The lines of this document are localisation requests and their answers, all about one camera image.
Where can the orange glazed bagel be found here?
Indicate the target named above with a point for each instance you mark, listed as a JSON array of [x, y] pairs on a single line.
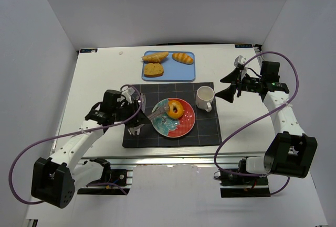
[[176, 109]]

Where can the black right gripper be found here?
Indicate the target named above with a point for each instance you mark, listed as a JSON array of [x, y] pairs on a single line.
[[239, 85]]

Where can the red and teal plate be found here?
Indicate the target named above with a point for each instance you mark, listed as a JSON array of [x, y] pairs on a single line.
[[174, 127]]

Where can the dark grey checked placemat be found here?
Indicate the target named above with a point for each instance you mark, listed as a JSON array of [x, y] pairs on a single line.
[[206, 131]]

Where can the pink handled knife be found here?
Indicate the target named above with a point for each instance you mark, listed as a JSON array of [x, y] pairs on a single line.
[[138, 128]]

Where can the blue table label left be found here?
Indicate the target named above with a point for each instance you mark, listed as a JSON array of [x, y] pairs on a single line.
[[88, 50]]

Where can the blue plastic tray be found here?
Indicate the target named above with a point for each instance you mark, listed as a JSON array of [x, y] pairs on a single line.
[[174, 71]]

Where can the striped croissant roll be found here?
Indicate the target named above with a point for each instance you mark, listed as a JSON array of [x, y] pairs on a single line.
[[182, 58]]

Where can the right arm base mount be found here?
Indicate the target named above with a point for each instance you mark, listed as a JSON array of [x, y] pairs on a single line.
[[234, 186]]

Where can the pink handled spoon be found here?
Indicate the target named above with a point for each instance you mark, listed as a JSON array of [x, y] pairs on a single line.
[[142, 101]]

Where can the brown bread slice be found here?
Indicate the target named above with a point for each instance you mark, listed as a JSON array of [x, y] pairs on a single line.
[[153, 70]]

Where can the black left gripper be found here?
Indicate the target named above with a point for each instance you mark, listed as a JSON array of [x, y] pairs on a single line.
[[138, 117]]

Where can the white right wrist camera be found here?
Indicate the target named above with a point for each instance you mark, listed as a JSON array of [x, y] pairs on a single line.
[[240, 61]]

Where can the white ceramic mug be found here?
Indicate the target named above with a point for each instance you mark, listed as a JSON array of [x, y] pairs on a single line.
[[204, 98]]

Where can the metal tongs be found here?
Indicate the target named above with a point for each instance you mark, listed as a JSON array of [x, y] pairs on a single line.
[[161, 109]]

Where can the blue table label right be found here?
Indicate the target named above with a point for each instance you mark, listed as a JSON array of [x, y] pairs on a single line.
[[241, 46]]

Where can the blue table label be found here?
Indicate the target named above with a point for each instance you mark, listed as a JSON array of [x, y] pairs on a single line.
[[241, 46], [88, 50]]

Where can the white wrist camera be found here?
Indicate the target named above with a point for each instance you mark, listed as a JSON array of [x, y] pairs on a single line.
[[240, 61], [127, 93]]

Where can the long crusty bread loaf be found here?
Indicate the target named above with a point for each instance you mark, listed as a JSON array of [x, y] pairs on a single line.
[[155, 57]]

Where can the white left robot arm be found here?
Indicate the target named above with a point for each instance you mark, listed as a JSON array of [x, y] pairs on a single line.
[[57, 178]]

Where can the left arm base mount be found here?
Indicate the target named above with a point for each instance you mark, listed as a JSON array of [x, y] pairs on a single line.
[[114, 181]]

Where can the aluminium table frame rail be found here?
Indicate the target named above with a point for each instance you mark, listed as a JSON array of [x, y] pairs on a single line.
[[129, 158]]

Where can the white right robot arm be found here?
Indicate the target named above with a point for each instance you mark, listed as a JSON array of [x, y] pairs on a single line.
[[292, 150]]

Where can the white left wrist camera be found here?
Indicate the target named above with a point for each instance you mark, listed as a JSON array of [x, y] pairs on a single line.
[[127, 93]]

